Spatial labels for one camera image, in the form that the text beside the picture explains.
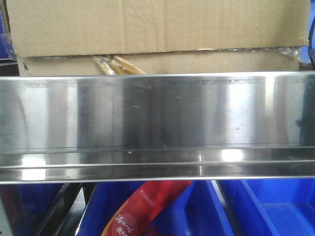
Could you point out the brown cardboard carton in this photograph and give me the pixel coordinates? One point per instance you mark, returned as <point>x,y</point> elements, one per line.
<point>91,37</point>

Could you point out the blue plastic bin middle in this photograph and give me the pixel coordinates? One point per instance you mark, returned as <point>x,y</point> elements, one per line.
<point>197,212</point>

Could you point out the blue plastic bin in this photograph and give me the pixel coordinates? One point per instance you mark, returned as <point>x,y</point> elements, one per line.
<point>273,207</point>
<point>197,212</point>
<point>37,198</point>

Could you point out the red snack bag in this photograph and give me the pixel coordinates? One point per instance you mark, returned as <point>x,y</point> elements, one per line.
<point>143,206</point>

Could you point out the blue plastic bin right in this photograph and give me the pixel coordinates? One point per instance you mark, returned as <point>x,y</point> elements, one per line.
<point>273,207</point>

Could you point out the blue plastic bin lower left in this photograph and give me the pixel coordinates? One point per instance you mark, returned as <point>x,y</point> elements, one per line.
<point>37,198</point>

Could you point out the blue bin upper left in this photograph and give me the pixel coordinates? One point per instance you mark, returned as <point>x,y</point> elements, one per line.
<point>6,49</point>

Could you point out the stainless steel shelf rail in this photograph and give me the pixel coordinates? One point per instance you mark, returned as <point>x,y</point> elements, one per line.
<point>157,127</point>

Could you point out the black shelf frame bar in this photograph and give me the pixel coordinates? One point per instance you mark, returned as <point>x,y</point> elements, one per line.
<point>65,213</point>

